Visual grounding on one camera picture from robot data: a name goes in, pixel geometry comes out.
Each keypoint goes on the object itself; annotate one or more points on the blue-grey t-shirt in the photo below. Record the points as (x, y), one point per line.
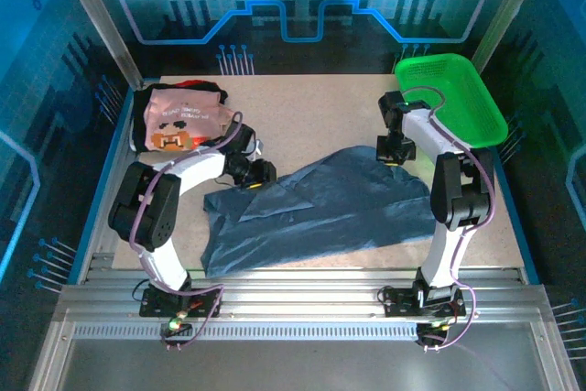
(329, 212)

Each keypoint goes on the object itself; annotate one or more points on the green plastic basket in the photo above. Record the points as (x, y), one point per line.
(467, 98)

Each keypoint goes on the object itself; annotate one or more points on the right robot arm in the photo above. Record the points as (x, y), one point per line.
(458, 189)

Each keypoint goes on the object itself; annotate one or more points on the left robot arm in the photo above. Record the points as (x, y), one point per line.
(151, 212)

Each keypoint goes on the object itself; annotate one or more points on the orange and white object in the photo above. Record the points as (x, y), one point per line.
(183, 109)

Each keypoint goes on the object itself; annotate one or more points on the red t-shirt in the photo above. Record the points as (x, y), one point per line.
(192, 84)

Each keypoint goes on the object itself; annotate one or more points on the pink printed folded shirt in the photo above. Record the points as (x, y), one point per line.
(138, 121)

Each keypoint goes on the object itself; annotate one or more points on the small circuit board with LED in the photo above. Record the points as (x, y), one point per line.
(176, 327)
(432, 329)

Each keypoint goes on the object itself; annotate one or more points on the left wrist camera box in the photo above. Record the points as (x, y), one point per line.
(257, 148)

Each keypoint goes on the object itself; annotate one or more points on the aluminium rail frame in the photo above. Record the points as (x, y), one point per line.
(297, 299)

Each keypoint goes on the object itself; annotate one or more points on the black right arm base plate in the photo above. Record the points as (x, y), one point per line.
(398, 304)

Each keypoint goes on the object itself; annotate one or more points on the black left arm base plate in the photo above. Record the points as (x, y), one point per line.
(155, 306)

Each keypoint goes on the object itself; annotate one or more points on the aluminium corner post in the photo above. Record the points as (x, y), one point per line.
(503, 20)
(100, 20)

